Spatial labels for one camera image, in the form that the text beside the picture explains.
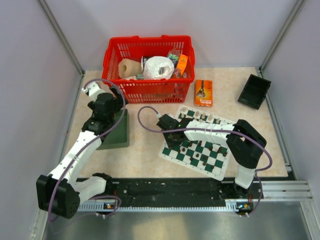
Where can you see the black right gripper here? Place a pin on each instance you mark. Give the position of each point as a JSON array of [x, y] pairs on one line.
[[170, 144]]

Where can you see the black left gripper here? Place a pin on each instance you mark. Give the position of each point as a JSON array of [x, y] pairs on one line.
[[118, 101]]

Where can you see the green white chess mat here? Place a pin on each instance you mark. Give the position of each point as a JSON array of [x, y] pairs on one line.
[[208, 158]]

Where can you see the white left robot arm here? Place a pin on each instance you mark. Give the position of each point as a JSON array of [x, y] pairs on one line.
[[59, 193]]

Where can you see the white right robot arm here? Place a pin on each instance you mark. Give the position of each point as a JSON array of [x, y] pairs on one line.
[[244, 142]]

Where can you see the green plastic tray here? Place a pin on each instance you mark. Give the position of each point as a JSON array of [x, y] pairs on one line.
[[118, 137]]

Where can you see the brown toilet paper roll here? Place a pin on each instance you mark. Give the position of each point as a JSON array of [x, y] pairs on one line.
[[128, 68]]

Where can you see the red plastic shopping basket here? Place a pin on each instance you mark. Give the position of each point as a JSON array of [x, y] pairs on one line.
[[138, 90]]

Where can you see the orange razor box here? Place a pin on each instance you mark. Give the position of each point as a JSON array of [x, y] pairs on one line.
[[203, 93]]

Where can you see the white wrapped paper roll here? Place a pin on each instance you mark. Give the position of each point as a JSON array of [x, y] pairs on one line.
[[157, 68]]

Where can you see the orange small carton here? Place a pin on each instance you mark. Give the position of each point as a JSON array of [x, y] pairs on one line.
[[182, 63]]

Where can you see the black plastic bin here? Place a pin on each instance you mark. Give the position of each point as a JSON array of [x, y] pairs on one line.
[[254, 92]]

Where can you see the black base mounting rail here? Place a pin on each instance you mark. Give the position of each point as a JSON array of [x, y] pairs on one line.
[[178, 192]]

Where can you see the metal frame rail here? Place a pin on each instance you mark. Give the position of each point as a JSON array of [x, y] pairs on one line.
[[60, 35]]

